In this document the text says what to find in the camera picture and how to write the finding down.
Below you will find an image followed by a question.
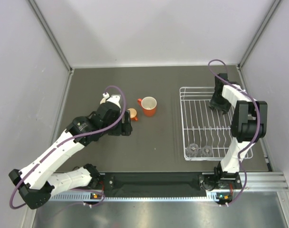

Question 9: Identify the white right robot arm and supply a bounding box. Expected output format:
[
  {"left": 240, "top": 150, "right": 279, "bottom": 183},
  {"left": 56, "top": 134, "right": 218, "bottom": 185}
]
[{"left": 199, "top": 73, "right": 268, "bottom": 191}]

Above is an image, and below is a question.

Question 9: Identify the large orange mug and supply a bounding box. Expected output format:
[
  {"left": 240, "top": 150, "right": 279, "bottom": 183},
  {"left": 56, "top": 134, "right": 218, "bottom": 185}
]
[{"left": 137, "top": 96, "right": 157, "bottom": 117}]

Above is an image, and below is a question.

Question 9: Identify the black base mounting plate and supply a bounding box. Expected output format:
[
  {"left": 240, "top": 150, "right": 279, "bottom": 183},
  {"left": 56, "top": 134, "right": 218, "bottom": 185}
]
[{"left": 102, "top": 172, "right": 206, "bottom": 198}]

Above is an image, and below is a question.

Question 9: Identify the aluminium slotted cable rail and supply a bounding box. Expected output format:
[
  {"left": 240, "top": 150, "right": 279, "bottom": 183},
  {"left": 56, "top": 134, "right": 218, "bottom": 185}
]
[{"left": 49, "top": 190, "right": 233, "bottom": 202}]

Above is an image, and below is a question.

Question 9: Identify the blue mug white interior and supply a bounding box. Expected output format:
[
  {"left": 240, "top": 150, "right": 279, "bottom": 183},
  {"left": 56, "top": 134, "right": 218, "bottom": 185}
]
[{"left": 100, "top": 98, "right": 106, "bottom": 104}]

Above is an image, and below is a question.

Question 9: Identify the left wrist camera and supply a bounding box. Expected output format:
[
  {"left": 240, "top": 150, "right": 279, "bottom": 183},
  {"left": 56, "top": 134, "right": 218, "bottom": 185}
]
[{"left": 103, "top": 93, "right": 121, "bottom": 109}]

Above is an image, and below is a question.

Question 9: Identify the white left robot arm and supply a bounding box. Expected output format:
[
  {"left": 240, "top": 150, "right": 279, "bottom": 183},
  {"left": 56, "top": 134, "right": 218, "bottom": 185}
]
[{"left": 9, "top": 102, "right": 132, "bottom": 209}]

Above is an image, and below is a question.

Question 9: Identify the white wire dish rack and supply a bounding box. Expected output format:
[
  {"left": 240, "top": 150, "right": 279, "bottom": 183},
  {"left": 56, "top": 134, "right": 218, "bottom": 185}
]
[{"left": 179, "top": 86, "right": 253, "bottom": 161}]

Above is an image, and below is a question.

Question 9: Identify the small orange cup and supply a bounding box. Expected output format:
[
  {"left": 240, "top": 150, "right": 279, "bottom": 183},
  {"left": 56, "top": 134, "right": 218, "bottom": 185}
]
[{"left": 128, "top": 108, "right": 138, "bottom": 121}]

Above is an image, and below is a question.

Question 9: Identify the clear glass cup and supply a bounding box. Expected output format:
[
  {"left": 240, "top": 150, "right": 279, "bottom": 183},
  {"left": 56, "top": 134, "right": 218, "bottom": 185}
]
[
  {"left": 200, "top": 145, "right": 213, "bottom": 157},
  {"left": 186, "top": 143, "right": 200, "bottom": 158}
]

